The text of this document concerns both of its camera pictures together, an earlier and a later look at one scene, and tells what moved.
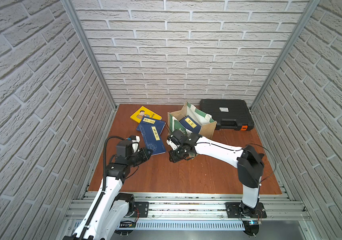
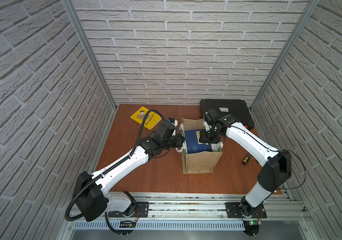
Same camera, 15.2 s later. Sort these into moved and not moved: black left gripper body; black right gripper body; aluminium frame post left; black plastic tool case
Moved: black right gripper body; black left gripper body
Not moved: aluminium frame post left; black plastic tool case
